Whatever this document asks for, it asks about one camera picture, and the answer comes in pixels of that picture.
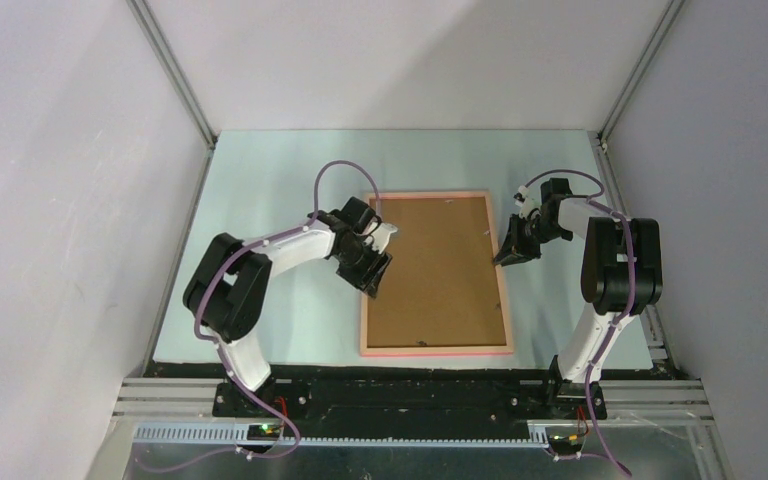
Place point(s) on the left aluminium corner post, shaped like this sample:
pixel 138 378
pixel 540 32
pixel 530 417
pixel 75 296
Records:
pixel 165 55

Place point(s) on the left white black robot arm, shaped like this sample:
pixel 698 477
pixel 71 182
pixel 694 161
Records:
pixel 227 291

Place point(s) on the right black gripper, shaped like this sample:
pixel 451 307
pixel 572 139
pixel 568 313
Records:
pixel 514 250

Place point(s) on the aluminium front rail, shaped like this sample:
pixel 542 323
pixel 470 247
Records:
pixel 339 413

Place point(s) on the brown backing board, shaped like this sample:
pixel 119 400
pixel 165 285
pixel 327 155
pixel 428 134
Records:
pixel 444 278

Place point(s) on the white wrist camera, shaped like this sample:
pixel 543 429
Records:
pixel 527 207
pixel 378 235

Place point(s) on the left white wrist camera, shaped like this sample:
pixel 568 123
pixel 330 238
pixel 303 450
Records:
pixel 378 235

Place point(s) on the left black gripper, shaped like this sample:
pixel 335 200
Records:
pixel 367 280

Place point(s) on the orange wooden picture frame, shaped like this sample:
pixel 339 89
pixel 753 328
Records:
pixel 364 324

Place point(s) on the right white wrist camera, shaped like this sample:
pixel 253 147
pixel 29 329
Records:
pixel 527 207

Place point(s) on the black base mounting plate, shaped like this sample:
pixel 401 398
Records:
pixel 526 383

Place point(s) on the aluminium corner post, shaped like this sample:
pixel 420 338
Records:
pixel 165 55
pixel 640 67

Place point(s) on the right aluminium corner post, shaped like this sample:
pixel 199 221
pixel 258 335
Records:
pixel 640 67

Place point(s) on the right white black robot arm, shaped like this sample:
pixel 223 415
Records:
pixel 621 273

